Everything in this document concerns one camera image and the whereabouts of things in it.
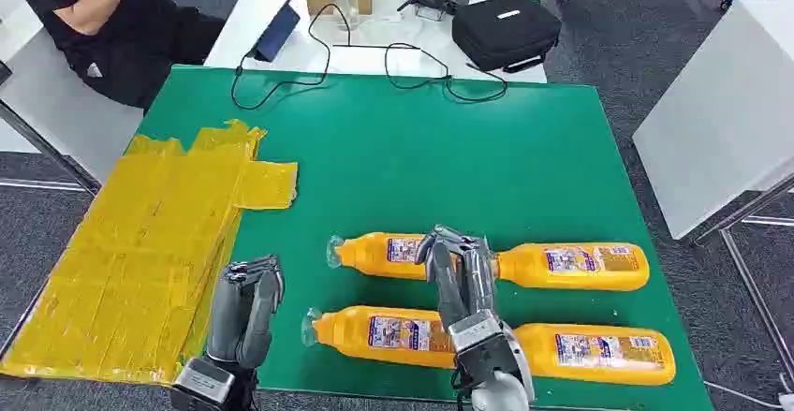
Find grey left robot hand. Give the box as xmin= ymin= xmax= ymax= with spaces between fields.
xmin=204 ymin=255 xmax=287 ymax=370

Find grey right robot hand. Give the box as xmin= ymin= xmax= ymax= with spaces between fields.
xmin=415 ymin=225 xmax=497 ymax=331

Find orange drink bottle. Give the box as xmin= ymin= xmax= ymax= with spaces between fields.
xmin=493 ymin=242 xmax=652 ymax=292
xmin=513 ymin=323 xmax=677 ymax=387
xmin=301 ymin=305 xmax=461 ymax=371
xmin=327 ymin=231 xmax=438 ymax=281

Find yellow taped sheet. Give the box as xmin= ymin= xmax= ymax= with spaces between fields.
xmin=0 ymin=119 xmax=299 ymax=386

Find green table mat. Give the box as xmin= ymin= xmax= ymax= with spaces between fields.
xmin=133 ymin=65 xmax=714 ymax=411

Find black carry case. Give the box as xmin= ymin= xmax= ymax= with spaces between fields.
xmin=451 ymin=0 xmax=564 ymax=75

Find white desk with dark legs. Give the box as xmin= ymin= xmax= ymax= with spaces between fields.
xmin=0 ymin=0 xmax=145 ymax=198

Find dark blue tablet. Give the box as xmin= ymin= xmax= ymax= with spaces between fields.
xmin=253 ymin=0 xmax=304 ymax=64

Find person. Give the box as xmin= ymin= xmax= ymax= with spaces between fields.
xmin=0 ymin=0 xmax=228 ymax=111

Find large white table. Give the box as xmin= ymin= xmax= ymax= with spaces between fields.
xmin=632 ymin=0 xmax=794 ymax=385

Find black cable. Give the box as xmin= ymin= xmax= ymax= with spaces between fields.
xmin=230 ymin=2 xmax=510 ymax=111

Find white floor cable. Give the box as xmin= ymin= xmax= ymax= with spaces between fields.
xmin=703 ymin=372 xmax=794 ymax=411

